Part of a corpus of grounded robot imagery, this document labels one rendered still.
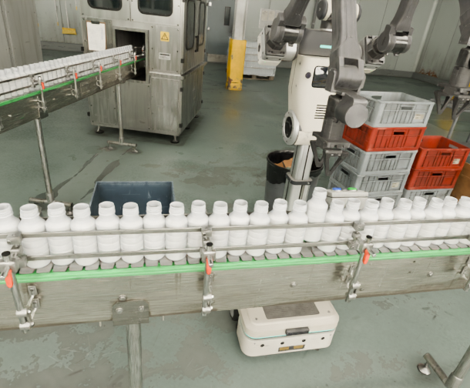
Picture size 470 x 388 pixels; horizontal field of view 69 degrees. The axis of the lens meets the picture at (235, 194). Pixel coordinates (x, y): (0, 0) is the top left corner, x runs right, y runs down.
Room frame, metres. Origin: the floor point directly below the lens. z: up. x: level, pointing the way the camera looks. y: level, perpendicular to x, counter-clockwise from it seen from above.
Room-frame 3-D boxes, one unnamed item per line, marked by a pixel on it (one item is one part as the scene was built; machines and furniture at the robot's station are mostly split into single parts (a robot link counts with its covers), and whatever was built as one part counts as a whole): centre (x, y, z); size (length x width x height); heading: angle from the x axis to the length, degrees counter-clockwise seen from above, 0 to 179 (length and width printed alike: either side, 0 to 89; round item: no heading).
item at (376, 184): (3.19, -1.29, 0.33); 0.61 x 0.41 x 0.22; 111
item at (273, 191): (2.58, -0.45, 0.32); 0.45 x 0.45 x 0.64
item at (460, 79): (1.15, -0.66, 1.51); 0.10 x 0.07 x 0.07; 15
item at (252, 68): (10.77, -0.02, 0.50); 1.24 x 1.03 x 1.00; 108
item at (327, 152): (0.89, -0.24, 1.30); 0.07 x 0.07 x 0.09; 15
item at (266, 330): (1.57, -0.31, 0.24); 0.68 x 0.53 x 0.41; 15
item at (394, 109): (3.19, -1.29, 1.00); 0.61 x 0.41 x 0.22; 112
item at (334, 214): (0.90, -0.30, 1.08); 0.06 x 0.06 x 0.17
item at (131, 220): (0.75, 0.26, 1.08); 0.06 x 0.06 x 0.17
